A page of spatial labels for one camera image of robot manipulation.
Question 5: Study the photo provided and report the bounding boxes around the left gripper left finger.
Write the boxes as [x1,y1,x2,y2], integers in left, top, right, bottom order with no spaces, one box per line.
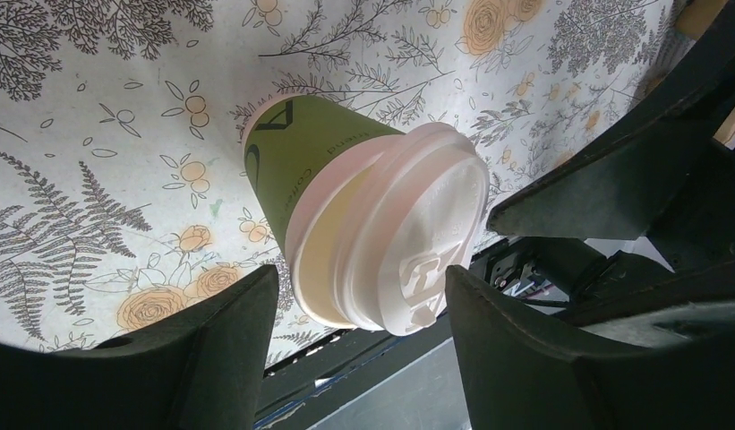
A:
[0,265,278,429]

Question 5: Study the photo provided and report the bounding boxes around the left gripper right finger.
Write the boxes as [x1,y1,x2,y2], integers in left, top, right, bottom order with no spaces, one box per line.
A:
[446,266,735,429]

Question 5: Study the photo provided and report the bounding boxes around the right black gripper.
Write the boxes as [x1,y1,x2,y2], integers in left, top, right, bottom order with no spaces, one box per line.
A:
[486,0,735,333]

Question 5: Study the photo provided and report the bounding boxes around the white plastic cup lid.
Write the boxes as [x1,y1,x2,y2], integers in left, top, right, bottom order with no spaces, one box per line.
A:
[284,123,490,336]

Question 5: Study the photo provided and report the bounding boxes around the green paper cup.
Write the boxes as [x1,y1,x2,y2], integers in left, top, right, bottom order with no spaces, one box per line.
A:
[244,93,406,330]

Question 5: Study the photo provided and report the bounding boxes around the brown cardboard cup carrier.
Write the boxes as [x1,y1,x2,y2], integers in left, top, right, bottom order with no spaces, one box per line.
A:
[675,1,735,151]

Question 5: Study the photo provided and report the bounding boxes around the floral tablecloth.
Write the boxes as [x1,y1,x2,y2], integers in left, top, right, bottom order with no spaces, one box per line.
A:
[0,1,690,352]

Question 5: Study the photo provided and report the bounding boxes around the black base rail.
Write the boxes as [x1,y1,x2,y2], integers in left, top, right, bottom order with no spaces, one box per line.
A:
[254,236,582,430]

